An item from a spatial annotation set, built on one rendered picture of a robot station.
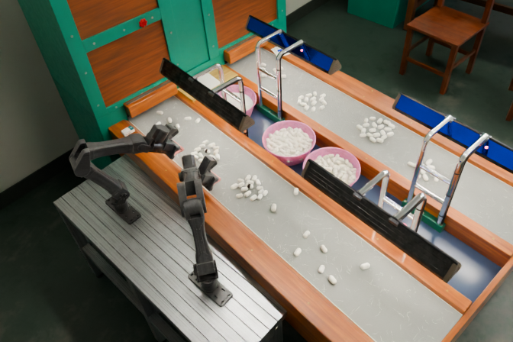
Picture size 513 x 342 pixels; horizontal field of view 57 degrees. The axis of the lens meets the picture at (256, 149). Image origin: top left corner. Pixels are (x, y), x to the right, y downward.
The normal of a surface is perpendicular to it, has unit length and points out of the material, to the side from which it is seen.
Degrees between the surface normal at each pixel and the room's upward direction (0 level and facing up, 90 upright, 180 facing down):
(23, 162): 90
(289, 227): 0
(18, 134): 90
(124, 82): 90
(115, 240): 0
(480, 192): 0
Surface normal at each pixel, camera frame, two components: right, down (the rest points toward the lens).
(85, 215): -0.06, -0.71
